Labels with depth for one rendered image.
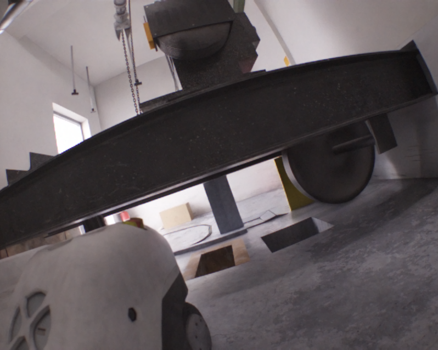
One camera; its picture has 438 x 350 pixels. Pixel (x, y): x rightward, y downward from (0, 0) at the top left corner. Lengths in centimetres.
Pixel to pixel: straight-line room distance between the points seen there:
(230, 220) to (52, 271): 152
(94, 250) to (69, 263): 3
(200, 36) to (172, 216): 250
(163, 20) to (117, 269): 123
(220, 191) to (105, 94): 325
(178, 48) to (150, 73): 297
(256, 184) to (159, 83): 237
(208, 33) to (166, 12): 29
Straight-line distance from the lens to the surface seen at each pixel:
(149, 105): 118
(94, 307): 23
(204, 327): 51
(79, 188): 87
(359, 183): 141
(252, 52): 137
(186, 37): 123
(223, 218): 168
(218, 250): 135
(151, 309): 30
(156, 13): 137
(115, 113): 409
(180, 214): 314
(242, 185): 345
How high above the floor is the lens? 37
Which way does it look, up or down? 2 degrees up
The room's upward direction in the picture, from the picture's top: 19 degrees counter-clockwise
